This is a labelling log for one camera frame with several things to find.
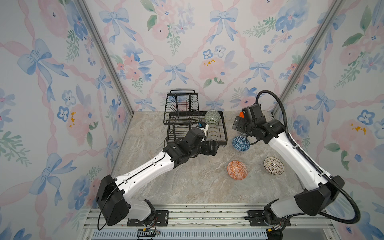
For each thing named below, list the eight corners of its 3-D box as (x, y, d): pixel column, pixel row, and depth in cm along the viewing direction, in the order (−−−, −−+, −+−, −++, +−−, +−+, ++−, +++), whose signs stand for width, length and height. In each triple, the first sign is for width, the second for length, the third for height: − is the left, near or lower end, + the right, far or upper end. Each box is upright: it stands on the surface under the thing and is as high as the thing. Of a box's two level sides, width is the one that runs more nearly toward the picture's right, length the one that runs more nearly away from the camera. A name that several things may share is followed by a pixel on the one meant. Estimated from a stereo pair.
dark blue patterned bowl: (233, 152, 100) (234, 149, 97) (230, 139, 107) (231, 136, 104) (249, 152, 100) (251, 149, 97) (246, 139, 107) (247, 136, 104)
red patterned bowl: (228, 180, 88) (229, 177, 85) (225, 164, 95) (227, 160, 91) (246, 180, 88) (249, 177, 85) (243, 164, 95) (245, 160, 91)
